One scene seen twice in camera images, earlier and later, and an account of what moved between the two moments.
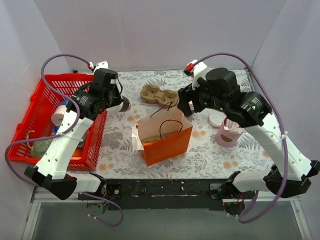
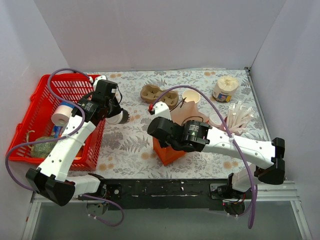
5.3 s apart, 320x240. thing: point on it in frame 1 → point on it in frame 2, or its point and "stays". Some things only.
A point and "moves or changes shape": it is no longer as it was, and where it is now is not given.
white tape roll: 58,114 stays
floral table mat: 153,139 stays
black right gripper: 188,98 → 163,142
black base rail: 170,195 stays
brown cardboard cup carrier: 153,93 stays
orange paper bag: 165,134 moves or changes shape
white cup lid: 115,109 moves or changes shape
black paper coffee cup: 125,105 → 126,117
